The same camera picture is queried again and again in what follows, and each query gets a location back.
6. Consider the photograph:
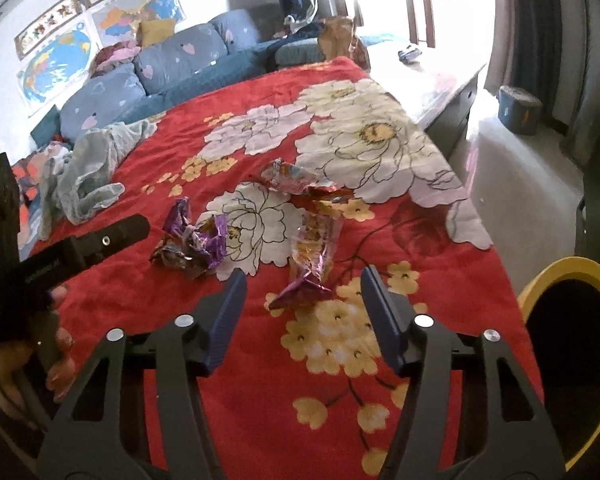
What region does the purple wrapper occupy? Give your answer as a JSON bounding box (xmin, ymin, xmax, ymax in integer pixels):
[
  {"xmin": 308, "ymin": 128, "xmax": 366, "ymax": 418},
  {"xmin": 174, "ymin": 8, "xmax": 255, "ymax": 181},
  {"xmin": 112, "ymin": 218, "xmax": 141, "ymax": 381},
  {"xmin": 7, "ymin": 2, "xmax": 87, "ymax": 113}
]
[{"xmin": 149, "ymin": 197, "xmax": 228, "ymax": 278}]

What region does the clear orange candy wrapper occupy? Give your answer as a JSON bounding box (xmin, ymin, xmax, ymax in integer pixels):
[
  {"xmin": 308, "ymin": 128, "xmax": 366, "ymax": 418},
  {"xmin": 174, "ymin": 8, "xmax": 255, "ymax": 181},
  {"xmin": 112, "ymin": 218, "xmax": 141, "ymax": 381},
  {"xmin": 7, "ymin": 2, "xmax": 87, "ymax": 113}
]
[{"xmin": 268, "ymin": 211, "xmax": 341, "ymax": 311}]

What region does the yellow rimmed black trash bin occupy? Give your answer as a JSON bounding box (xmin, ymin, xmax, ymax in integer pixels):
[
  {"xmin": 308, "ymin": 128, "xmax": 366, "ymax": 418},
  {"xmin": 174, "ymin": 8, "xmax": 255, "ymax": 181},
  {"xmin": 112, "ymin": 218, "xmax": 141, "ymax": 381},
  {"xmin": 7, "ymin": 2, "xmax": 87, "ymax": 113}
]
[{"xmin": 518, "ymin": 257, "xmax": 600, "ymax": 479}]

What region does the person's left hand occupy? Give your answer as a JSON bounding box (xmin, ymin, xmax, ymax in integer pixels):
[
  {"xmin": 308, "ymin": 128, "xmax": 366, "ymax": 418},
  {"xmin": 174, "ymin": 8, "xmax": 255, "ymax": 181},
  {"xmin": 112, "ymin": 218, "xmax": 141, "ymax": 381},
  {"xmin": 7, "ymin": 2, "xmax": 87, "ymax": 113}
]
[{"xmin": 0, "ymin": 284, "xmax": 78, "ymax": 421}]

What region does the crumpled light green cloth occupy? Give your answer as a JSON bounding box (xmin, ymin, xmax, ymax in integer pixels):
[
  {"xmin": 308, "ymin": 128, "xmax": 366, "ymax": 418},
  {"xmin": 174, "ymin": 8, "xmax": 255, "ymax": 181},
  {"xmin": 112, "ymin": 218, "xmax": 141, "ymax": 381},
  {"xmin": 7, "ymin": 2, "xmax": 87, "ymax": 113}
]
[{"xmin": 38, "ymin": 119, "xmax": 158, "ymax": 240}]

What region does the world map poster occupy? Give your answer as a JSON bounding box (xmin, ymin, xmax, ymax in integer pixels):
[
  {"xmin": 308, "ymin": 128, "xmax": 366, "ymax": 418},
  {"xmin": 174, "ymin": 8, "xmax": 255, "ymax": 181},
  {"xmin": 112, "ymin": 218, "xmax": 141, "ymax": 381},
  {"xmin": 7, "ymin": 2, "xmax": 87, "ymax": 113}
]
[{"xmin": 18, "ymin": 29, "xmax": 92, "ymax": 103}]

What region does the pink clothes pile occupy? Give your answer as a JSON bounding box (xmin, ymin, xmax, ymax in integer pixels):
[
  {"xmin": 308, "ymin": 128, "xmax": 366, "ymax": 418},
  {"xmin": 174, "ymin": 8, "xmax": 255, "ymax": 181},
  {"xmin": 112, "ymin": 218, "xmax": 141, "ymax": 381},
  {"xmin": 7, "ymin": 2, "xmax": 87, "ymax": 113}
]
[{"xmin": 90, "ymin": 40, "xmax": 140, "ymax": 77}]

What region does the framed calligraphy picture left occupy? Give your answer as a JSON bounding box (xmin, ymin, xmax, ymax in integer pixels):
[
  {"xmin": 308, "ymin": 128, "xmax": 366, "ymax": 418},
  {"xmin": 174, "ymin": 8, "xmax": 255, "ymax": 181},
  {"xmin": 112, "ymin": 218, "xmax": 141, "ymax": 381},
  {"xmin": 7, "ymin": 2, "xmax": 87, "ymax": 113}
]
[{"xmin": 15, "ymin": 0, "xmax": 83, "ymax": 60}]

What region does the china map poster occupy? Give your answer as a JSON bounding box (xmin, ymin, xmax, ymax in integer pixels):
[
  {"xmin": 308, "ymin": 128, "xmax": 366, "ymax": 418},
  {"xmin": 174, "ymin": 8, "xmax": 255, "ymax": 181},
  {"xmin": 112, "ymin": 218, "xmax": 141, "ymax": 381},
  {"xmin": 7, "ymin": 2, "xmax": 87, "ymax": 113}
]
[{"xmin": 92, "ymin": 0, "xmax": 184, "ymax": 47}]

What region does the yellow cushion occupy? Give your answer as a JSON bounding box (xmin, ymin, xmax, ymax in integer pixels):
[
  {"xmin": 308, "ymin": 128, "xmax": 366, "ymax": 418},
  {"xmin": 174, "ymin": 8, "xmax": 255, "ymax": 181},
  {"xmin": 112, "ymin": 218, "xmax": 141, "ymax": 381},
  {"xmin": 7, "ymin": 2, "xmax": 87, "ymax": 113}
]
[{"xmin": 138, "ymin": 18, "xmax": 176, "ymax": 49}]

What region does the pink red snack wrapper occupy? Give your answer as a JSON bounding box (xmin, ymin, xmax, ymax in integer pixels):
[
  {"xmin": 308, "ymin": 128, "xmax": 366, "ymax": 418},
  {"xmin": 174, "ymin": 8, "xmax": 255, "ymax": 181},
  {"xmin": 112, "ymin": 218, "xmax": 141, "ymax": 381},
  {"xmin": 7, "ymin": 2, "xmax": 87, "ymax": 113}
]
[{"xmin": 258, "ymin": 158, "xmax": 353, "ymax": 200}]

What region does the red floral blanket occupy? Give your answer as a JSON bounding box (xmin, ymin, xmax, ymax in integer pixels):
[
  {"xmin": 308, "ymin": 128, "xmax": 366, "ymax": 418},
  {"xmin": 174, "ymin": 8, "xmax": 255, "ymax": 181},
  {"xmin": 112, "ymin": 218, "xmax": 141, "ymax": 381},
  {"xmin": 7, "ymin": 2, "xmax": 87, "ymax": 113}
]
[{"xmin": 52, "ymin": 58, "xmax": 540, "ymax": 479}]

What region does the blue storage box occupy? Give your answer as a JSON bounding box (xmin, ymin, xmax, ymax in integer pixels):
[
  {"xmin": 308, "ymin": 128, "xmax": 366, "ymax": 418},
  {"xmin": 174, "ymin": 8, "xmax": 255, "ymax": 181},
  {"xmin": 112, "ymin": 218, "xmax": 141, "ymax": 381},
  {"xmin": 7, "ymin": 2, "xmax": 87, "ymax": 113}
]
[{"xmin": 498, "ymin": 86, "xmax": 543, "ymax": 136}]

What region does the blue heart pattern sofa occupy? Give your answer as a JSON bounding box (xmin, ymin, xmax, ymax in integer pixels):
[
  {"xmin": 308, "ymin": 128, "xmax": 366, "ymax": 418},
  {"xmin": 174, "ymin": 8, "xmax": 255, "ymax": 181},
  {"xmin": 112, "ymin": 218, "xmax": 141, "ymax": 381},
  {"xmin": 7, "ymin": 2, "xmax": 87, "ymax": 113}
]
[{"xmin": 30, "ymin": 4, "xmax": 324, "ymax": 148}]

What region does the dark coffee table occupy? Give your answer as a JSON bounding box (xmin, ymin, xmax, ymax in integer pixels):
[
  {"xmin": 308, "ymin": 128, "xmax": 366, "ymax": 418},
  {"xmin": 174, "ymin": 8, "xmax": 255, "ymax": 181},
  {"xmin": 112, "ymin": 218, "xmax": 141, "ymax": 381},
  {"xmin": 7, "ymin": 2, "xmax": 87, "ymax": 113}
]
[{"xmin": 368, "ymin": 41, "xmax": 484, "ymax": 157}]

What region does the small dark toy on table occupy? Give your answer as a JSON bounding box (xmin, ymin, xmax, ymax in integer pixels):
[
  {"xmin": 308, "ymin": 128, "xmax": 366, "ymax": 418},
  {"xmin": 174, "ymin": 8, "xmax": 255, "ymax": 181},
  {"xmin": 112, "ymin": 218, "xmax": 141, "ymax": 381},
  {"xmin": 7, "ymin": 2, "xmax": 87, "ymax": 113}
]
[{"xmin": 398, "ymin": 44, "xmax": 422, "ymax": 65}]

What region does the dark right curtain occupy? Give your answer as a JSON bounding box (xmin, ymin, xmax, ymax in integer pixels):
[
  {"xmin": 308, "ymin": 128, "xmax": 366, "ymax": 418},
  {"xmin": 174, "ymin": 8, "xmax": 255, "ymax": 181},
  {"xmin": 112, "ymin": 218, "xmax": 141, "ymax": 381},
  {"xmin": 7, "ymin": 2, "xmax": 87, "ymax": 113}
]
[{"xmin": 484, "ymin": 0, "xmax": 568, "ymax": 134}]

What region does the brown paper bag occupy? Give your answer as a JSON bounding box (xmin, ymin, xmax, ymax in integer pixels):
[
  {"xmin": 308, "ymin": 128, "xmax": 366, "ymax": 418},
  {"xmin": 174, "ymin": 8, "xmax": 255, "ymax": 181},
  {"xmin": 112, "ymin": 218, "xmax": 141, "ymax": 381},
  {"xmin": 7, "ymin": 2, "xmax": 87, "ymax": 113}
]
[{"xmin": 317, "ymin": 16, "xmax": 370, "ymax": 72}]

